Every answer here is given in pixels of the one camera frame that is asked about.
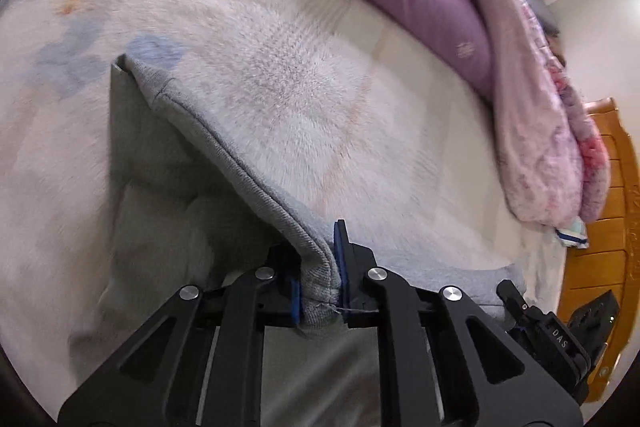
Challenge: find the grey fleece-lined garment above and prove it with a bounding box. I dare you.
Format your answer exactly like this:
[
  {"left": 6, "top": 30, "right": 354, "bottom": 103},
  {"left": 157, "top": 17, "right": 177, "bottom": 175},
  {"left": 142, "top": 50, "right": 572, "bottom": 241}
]
[{"left": 69, "top": 34, "right": 529, "bottom": 427}]

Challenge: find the grey-blue pillow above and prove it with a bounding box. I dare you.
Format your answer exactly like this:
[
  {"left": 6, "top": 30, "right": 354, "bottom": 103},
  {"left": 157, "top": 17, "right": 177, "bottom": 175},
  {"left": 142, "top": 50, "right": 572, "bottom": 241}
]
[{"left": 517, "top": 0, "right": 563, "bottom": 38}]

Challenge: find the white plush bed blanket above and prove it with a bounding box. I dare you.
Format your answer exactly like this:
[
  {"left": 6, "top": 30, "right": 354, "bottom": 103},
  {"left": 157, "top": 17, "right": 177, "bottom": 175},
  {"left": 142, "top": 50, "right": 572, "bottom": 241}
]
[{"left": 0, "top": 0, "right": 571, "bottom": 410}]

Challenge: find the orange wooden headboard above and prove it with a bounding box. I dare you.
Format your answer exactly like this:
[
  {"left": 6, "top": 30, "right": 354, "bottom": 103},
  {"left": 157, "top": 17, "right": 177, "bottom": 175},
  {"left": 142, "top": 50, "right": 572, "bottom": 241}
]
[{"left": 555, "top": 96, "right": 640, "bottom": 404}]

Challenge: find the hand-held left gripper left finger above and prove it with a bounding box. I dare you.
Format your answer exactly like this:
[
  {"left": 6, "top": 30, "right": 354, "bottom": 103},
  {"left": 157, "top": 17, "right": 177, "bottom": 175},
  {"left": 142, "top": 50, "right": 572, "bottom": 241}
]
[{"left": 57, "top": 243, "right": 304, "bottom": 427}]

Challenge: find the small striped cloth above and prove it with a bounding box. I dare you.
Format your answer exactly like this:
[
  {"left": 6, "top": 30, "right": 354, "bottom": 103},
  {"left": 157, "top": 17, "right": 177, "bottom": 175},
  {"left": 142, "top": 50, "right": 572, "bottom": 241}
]
[{"left": 555, "top": 216, "right": 591, "bottom": 250}]

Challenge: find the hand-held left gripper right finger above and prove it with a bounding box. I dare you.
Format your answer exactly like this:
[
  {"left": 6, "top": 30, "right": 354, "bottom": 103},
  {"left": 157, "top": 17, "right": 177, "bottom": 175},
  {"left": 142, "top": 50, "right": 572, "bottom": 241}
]
[{"left": 333, "top": 220, "right": 585, "bottom": 427}]

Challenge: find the pink floral plush blanket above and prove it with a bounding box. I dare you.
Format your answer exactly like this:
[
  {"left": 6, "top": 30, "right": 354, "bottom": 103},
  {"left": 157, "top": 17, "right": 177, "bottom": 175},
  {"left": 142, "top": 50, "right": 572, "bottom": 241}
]
[{"left": 457, "top": 0, "right": 613, "bottom": 226}]

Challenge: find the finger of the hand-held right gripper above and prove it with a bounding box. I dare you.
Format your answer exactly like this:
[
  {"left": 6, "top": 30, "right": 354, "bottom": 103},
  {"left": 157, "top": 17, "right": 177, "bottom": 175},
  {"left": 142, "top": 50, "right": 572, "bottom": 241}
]
[{"left": 496, "top": 279, "right": 529, "bottom": 314}]

